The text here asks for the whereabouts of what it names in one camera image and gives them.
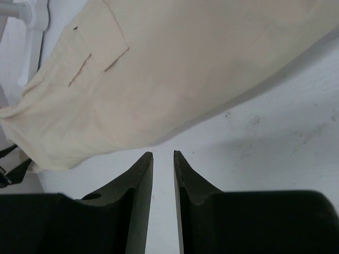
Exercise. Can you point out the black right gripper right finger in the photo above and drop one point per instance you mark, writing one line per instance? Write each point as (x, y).
(281, 221)

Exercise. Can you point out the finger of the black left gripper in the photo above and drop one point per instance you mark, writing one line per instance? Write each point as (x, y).
(6, 151)
(16, 175)

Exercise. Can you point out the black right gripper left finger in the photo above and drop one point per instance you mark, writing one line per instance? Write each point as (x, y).
(111, 219)

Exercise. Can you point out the beige cargo trousers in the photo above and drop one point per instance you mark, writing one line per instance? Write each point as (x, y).
(124, 74)

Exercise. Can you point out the white clothes rack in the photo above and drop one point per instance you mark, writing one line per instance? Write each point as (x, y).
(35, 15)

